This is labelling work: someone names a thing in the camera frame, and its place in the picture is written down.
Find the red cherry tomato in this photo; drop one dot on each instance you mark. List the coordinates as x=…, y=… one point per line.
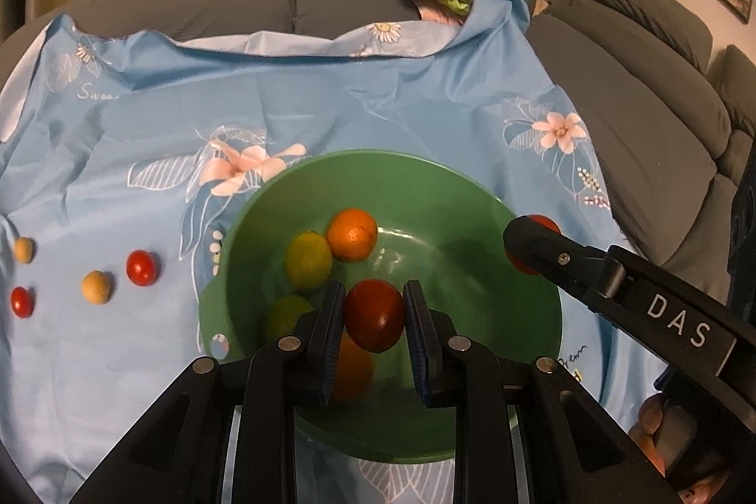
x=142, y=268
x=22, y=301
x=546, y=222

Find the yellow-green lemon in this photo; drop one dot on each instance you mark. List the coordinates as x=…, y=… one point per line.
x=286, y=318
x=308, y=259

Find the grey recliner sofa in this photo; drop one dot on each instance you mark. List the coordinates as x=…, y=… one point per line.
x=638, y=96

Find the yellow-green garment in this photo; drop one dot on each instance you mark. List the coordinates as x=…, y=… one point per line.
x=455, y=4

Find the green plastic bowl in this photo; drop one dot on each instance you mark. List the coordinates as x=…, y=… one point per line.
x=472, y=244

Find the person's right hand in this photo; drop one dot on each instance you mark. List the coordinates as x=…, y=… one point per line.
x=648, y=412

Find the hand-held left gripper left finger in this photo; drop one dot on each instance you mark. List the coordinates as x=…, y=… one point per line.
x=331, y=344

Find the small orange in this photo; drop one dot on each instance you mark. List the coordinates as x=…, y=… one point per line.
x=352, y=234

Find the large red tomato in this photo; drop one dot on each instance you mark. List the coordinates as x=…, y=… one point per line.
x=375, y=312

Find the large orange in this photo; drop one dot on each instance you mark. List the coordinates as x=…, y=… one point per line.
x=354, y=368

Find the beige longan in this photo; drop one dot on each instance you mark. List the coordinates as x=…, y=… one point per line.
x=97, y=287
x=23, y=249

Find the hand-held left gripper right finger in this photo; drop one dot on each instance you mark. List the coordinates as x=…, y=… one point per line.
x=420, y=344

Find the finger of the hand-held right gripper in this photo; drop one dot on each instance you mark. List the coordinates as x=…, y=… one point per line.
x=555, y=259

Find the blue floral blanket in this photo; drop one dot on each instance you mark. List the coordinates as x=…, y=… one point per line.
x=147, y=155

